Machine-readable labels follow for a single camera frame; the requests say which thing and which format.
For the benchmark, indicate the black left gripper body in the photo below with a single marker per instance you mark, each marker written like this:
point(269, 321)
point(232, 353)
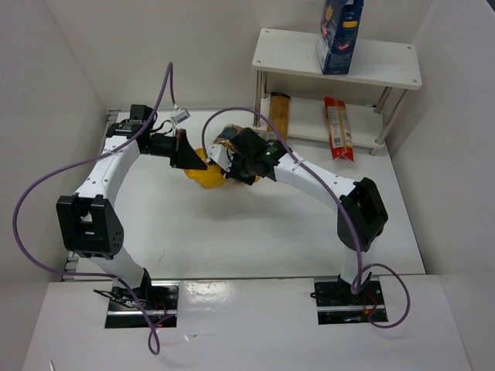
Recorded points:
point(179, 148)

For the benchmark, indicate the yellow pasta bag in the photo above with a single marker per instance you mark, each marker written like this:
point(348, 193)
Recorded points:
point(213, 177)

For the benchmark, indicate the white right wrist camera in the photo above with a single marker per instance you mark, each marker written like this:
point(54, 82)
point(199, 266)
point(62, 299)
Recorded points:
point(221, 156)

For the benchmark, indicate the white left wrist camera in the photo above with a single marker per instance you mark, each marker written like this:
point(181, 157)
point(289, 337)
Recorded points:
point(179, 115)

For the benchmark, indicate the white two-tier shelf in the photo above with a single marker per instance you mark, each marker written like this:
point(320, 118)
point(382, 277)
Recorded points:
point(380, 78)

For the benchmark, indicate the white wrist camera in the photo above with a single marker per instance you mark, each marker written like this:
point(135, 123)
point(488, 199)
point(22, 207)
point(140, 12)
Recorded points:
point(221, 156)
point(179, 115)

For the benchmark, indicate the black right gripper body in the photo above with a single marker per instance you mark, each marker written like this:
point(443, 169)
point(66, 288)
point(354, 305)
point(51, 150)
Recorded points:
point(237, 170)

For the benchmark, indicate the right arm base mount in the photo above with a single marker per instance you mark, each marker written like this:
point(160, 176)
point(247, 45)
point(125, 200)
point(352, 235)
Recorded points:
point(336, 305)

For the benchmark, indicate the clear spaghetti bag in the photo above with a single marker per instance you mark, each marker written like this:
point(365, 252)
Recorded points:
point(279, 112)

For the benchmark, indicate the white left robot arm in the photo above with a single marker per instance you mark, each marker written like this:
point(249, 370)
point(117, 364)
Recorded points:
point(89, 225)

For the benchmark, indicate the blue fusilli pasta bag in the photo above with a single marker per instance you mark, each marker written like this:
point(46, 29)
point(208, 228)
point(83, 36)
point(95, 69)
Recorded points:
point(228, 132)

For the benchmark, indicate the red spaghetti bag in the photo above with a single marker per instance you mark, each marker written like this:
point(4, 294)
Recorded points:
point(340, 140)

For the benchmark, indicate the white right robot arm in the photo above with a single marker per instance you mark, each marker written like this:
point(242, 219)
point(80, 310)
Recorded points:
point(360, 211)

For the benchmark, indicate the blue Barilla pasta box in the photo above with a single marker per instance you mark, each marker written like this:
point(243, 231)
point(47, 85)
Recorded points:
point(338, 31)

